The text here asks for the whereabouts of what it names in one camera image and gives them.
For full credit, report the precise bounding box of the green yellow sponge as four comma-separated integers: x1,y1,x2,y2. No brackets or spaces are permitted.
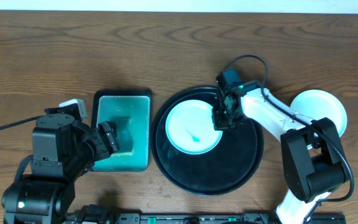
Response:
112,117,134,155

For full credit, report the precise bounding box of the mint plate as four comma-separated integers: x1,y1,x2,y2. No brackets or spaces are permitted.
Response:
165,100,223,155
290,90,347,137

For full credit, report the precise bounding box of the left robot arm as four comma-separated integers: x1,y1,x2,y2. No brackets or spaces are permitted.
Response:
1,113,119,223

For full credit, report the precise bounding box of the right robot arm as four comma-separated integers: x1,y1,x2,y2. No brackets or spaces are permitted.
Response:
213,81,354,223

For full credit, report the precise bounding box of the black round tray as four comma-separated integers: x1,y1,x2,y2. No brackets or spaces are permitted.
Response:
150,86,264,196

